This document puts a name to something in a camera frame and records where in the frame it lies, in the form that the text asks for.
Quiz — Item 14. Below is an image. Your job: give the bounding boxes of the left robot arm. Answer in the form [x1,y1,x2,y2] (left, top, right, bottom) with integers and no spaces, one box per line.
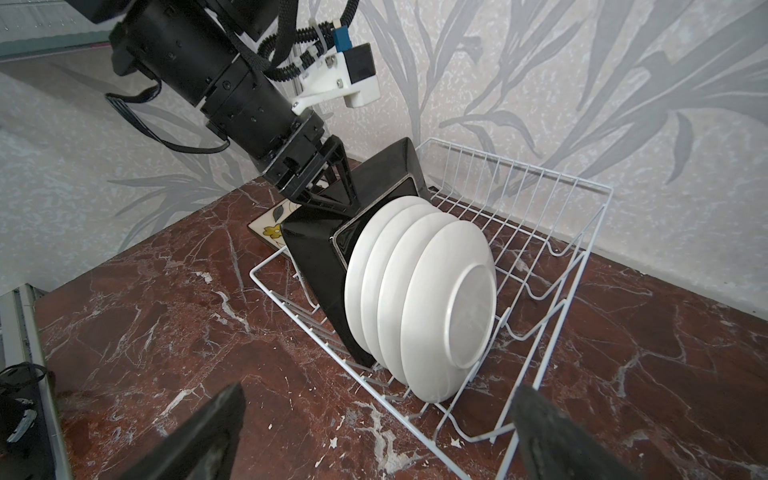
[71,1,361,216]

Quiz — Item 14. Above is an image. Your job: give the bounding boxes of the white wire dish rack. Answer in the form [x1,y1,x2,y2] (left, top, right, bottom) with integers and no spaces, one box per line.
[250,138,612,479]

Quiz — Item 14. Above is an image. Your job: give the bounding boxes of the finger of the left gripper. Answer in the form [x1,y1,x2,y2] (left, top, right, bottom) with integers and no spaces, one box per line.
[299,135,361,218]

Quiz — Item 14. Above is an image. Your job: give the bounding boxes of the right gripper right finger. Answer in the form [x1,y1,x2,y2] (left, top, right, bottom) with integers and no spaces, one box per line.
[508,385,640,479]

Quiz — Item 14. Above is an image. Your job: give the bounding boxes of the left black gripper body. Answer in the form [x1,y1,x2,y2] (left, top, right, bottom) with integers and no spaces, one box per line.
[257,110,336,201]

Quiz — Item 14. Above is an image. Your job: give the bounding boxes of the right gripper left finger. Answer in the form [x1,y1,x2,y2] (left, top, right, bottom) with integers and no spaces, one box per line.
[121,382,246,479]

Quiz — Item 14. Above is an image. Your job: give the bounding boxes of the floral square plate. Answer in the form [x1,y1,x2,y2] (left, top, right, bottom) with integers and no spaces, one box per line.
[281,137,428,367]
[248,199,300,250]

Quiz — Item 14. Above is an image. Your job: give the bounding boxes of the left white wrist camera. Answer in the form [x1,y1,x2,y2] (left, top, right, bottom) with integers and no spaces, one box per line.
[292,43,381,115]

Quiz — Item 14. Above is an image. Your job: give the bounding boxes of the aluminium mounting rail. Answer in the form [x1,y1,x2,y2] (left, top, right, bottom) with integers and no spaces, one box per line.
[1,284,73,479]

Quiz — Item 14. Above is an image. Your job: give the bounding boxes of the left black corrugated cable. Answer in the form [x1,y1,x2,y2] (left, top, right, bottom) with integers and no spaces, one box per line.
[256,0,361,83]

